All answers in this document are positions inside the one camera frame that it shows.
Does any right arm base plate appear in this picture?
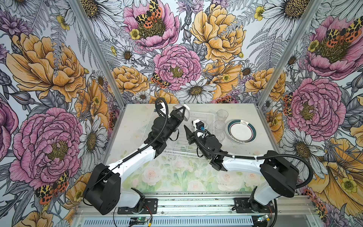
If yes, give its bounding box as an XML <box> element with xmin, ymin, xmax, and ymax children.
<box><xmin>232</xmin><ymin>197</ymin><xmax>275</xmax><ymax>214</ymax></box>

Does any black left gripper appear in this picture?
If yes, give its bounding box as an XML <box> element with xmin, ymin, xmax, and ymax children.
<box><xmin>164</xmin><ymin>105</ymin><xmax>186</xmax><ymax>141</ymax></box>

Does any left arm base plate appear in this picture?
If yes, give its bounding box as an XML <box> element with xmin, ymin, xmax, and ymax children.
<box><xmin>117</xmin><ymin>198</ymin><xmax>158</xmax><ymax>215</ymax></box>

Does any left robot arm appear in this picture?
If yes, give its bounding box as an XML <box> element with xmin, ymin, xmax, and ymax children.
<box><xmin>83</xmin><ymin>104</ymin><xmax>190</xmax><ymax>215</ymax></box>

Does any plate green red band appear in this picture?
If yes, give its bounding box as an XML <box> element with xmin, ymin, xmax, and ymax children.
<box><xmin>226</xmin><ymin>119</ymin><xmax>257</xmax><ymax>144</ymax></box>

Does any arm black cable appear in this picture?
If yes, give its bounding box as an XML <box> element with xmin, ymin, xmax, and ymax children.
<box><xmin>194</xmin><ymin>129</ymin><xmax>314</xmax><ymax>189</ymax></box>
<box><xmin>96</xmin><ymin>97</ymin><xmax>170</xmax><ymax>185</ymax></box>

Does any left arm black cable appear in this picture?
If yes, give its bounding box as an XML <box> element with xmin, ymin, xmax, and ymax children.
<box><xmin>96</xmin><ymin>97</ymin><xmax>170</xmax><ymax>185</ymax></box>

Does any clear glass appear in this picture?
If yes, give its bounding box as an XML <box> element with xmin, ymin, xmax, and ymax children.
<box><xmin>216</xmin><ymin>109</ymin><xmax>229</xmax><ymax>122</ymax></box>
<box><xmin>215</xmin><ymin>131</ymin><xmax>226</xmax><ymax>143</ymax></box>
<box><xmin>214</xmin><ymin>120</ymin><xmax>226</xmax><ymax>133</ymax></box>

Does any aluminium corner post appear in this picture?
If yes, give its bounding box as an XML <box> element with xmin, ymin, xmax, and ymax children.
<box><xmin>67</xmin><ymin>0</ymin><xmax>127</xmax><ymax>110</ymax></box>
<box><xmin>256</xmin><ymin>0</ymin><xmax>324</xmax><ymax>108</ymax></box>

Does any white wire dish rack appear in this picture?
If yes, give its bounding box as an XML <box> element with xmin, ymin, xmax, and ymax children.
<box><xmin>141</xmin><ymin>110</ymin><xmax>216</xmax><ymax>159</ymax></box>

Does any green circuit board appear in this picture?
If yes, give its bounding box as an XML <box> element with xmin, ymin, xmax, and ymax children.
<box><xmin>129</xmin><ymin>217</ymin><xmax>149</xmax><ymax>227</ymax></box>

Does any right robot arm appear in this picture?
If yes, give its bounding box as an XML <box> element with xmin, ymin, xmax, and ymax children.
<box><xmin>184</xmin><ymin>126</ymin><xmax>299</xmax><ymax>212</ymax></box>

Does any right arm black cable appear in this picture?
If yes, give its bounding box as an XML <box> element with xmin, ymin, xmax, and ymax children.
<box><xmin>194</xmin><ymin>129</ymin><xmax>314</xmax><ymax>189</ymax></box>

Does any right aluminium corner post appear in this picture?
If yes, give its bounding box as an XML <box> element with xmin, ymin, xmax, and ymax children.
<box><xmin>256</xmin><ymin>0</ymin><xmax>324</xmax><ymax>108</ymax></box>

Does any striped brown white bowl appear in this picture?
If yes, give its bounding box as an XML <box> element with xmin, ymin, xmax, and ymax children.
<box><xmin>173</xmin><ymin>104</ymin><xmax>191</xmax><ymax>121</ymax></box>

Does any left aluminium corner post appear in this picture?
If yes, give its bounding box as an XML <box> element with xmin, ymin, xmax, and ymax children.
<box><xmin>67</xmin><ymin>0</ymin><xmax>127</xmax><ymax>110</ymax></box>

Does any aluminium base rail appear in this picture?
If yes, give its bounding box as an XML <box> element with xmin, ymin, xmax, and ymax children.
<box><xmin>70</xmin><ymin>191</ymin><xmax>315</xmax><ymax>227</ymax></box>

